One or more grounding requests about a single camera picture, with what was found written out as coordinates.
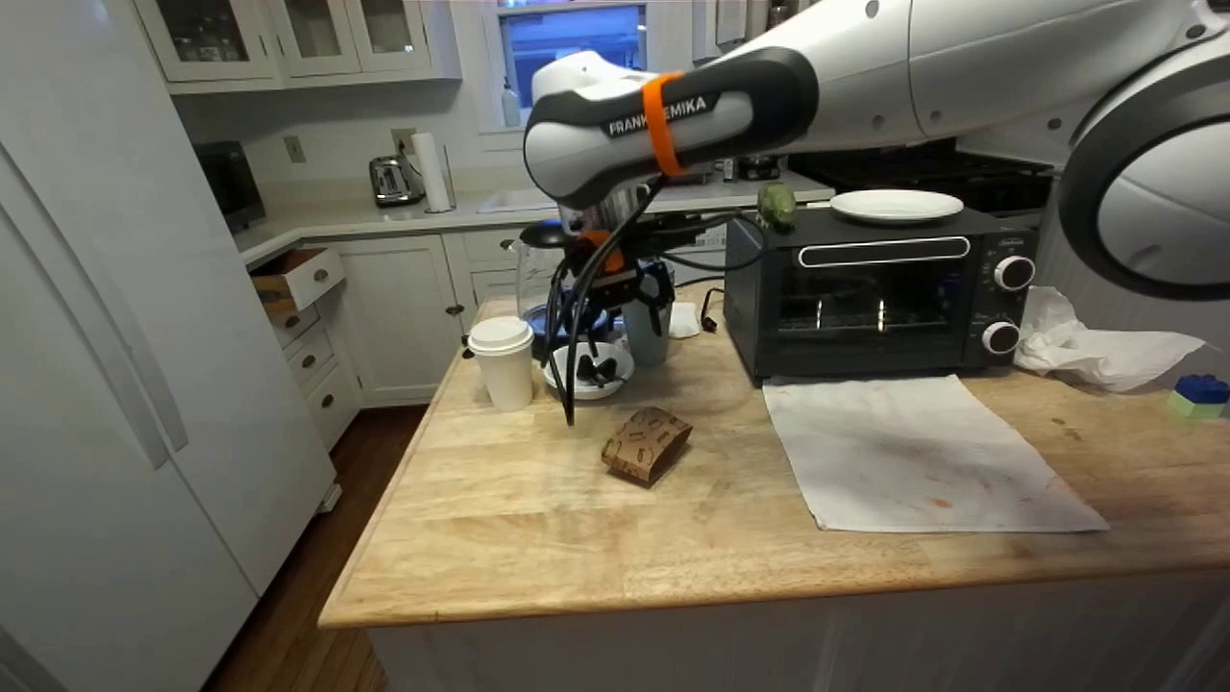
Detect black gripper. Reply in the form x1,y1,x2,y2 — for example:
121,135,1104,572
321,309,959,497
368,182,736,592
543,217,680,384

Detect white bowl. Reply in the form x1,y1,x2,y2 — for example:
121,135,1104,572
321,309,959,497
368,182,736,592
537,338,637,406

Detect white plate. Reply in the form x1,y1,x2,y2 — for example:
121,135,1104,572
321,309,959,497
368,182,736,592
827,183,971,228

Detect white lidded cup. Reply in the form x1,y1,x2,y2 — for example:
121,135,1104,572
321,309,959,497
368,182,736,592
467,313,537,415

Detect slice of brown bread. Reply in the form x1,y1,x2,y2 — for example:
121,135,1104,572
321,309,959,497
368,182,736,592
596,405,695,491

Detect black toaster oven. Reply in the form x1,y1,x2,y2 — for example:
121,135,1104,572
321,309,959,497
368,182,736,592
719,199,1046,390

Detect white lower kitchen cabinets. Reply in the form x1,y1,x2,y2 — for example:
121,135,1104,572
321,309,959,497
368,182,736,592
236,170,736,454

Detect green avocado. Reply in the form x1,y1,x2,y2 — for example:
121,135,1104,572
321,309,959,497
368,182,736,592
753,177,805,233

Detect white paper towel roll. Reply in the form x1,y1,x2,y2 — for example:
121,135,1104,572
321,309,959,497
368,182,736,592
409,123,457,218

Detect silver toaster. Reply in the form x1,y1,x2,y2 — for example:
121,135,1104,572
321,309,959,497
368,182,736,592
367,150,426,211

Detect open white drawer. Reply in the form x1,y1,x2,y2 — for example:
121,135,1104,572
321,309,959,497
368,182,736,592
247,243,350,326

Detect kitchen window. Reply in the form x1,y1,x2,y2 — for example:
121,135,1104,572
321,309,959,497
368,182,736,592
487,0,662,135

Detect white stained cloth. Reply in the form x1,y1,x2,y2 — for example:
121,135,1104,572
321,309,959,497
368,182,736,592
757,369,1110,537

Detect white kitchen island base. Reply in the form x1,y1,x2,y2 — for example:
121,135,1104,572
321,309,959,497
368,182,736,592
361,564,1230,692

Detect black countertop appliance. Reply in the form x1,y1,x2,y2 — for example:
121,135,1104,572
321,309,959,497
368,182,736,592
193,140,268,243

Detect white refrigerator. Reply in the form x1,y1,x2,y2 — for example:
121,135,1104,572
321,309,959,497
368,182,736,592
0,0,341,692

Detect crumpled white paper towel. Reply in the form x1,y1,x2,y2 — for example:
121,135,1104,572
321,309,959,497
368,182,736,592
1012,281,1213,397

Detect blue and green sponge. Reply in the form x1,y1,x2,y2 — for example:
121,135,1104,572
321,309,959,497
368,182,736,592
1167,369,1230,428

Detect orange arm strap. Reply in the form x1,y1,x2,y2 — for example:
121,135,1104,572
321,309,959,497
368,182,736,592
637,68,694,182

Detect white glass door wall cabinets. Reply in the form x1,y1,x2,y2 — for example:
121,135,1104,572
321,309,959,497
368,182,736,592
133,0,467,97

